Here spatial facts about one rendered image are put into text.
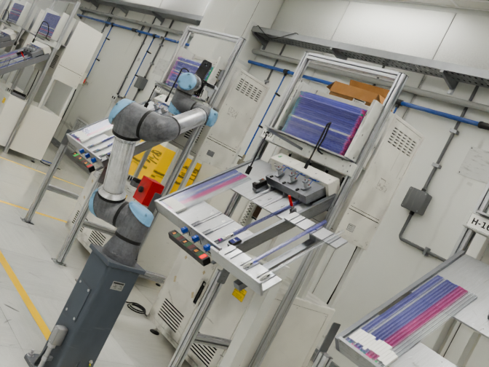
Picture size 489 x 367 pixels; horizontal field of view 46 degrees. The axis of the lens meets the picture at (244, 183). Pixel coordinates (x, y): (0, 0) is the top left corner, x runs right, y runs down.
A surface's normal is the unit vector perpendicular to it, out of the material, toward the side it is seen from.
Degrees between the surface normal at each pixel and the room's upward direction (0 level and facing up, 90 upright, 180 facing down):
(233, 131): 90
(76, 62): 90
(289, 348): 90
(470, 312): 44
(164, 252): 90
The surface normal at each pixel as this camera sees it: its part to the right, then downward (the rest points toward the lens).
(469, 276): -0.16, -0.87
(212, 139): 0.57, 0.32
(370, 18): -0.69, -0.33
